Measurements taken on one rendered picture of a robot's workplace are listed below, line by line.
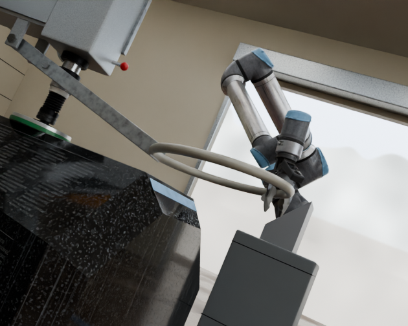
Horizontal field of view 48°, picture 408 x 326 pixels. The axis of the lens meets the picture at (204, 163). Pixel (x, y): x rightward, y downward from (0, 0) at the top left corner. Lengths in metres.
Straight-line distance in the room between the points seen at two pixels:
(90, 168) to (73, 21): 0.57
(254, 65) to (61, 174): 1.14
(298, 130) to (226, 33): 5.79
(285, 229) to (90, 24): 1.29
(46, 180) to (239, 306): 1.19
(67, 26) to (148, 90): 5.69
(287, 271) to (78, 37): 1.33
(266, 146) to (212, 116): 5.08
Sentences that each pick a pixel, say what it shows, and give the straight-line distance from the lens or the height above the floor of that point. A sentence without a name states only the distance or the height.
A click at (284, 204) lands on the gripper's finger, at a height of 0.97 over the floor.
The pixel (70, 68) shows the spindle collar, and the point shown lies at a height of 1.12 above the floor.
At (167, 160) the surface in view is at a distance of 1.60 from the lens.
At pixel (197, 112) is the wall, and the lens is 6.89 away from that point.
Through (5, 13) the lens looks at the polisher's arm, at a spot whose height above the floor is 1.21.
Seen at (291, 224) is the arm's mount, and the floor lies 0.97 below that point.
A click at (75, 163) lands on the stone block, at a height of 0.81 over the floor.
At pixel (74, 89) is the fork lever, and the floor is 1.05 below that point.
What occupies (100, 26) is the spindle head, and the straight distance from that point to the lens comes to 1.64.
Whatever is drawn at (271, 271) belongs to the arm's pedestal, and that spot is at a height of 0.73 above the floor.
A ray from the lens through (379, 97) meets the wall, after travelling 6.32.
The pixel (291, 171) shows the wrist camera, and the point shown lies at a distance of 1.52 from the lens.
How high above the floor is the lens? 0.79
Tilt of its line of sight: 8 degrees up
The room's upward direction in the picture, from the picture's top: 23 degrees clockwise
